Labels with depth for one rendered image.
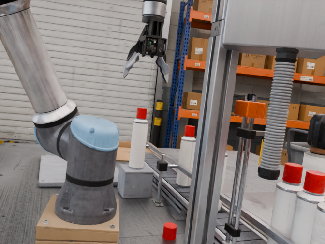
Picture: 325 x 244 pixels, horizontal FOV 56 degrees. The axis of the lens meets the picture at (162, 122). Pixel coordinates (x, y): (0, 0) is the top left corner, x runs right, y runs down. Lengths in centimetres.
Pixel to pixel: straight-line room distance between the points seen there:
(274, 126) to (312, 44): 14
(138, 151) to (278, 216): 54
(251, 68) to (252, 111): 404
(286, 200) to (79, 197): 44
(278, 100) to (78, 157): 45
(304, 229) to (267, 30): 34
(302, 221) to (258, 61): 427
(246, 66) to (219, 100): 414
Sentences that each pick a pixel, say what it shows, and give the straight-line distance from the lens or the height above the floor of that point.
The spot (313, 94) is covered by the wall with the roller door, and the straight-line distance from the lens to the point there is 616.
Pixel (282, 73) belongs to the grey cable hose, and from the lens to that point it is 52.
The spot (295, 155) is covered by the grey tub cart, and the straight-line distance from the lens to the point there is 317.
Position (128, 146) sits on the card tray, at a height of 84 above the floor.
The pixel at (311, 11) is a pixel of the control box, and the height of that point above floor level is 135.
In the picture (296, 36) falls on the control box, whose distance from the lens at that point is 55.
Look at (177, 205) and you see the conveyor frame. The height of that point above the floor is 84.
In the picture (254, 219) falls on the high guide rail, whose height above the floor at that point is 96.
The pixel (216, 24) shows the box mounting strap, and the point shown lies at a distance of 61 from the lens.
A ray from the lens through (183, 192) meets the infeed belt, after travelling 100.
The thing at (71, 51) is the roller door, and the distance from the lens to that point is 499.
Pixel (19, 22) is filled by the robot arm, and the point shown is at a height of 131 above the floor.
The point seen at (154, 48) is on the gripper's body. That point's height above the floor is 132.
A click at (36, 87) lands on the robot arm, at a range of 79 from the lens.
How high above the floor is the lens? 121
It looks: 7 degrees down
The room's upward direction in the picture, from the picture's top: 6 degrees clockwise
